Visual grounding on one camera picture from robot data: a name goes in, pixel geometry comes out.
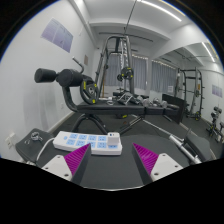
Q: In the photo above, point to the white wall socket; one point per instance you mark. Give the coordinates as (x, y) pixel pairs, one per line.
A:
(10, 140)

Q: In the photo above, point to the white power strip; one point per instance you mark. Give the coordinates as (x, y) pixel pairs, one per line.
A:
(76, 140)

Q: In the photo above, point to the black plate on machine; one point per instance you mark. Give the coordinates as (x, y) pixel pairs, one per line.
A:
(126, 74)

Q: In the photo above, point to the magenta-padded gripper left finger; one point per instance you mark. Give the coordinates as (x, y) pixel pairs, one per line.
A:
(56, 166)

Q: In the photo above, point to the group of dumbbells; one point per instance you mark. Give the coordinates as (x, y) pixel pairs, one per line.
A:
(155, 102)

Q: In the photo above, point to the white charger block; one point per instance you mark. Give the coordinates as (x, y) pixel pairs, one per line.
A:
(113, 140)

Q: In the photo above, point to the black padded flat bench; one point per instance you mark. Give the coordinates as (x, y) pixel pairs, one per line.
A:
(110, 166)

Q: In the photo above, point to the small brown wall plaque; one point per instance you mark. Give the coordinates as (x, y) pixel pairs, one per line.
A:
(85, 59)

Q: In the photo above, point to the black yellow weight plate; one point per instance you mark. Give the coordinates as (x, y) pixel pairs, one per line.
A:
(89, 92)

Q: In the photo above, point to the black box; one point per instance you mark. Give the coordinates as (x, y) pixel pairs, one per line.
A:
(172, 107)

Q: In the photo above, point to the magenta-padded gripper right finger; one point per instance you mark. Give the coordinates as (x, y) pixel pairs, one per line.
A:
(166, 165)

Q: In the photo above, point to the small purple wall poster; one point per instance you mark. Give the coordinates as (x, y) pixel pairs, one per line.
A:
(217, 91)

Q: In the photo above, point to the chrome bar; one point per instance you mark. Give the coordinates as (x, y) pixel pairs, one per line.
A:
(183, 146)

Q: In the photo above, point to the black power rack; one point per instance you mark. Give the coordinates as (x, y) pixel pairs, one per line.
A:
(196, 93)

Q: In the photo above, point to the black bench with roller pads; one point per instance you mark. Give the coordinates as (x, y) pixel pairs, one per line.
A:
(110, 108)

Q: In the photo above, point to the grey smith machine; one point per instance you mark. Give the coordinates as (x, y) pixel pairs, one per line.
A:
(128, 53)

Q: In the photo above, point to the long ceiling light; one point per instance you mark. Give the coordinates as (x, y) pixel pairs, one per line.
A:
(160, 10)

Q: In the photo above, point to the grey window curtain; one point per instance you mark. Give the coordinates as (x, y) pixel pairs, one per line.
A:
(140, 71)

